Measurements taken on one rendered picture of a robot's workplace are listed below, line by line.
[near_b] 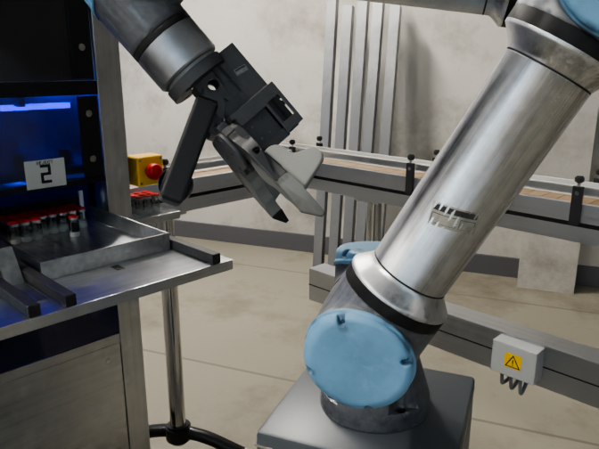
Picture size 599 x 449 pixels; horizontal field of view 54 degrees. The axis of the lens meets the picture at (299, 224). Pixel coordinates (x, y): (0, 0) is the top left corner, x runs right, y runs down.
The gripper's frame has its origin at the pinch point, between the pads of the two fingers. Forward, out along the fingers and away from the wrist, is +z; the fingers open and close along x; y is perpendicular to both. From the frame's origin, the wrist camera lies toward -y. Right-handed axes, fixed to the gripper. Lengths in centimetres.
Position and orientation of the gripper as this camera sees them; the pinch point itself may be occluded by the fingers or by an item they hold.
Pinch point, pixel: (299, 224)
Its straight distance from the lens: 65.7
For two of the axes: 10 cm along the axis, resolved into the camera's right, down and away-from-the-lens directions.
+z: 6.5, 7.5, 1.5
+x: -2.7, 0.4, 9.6
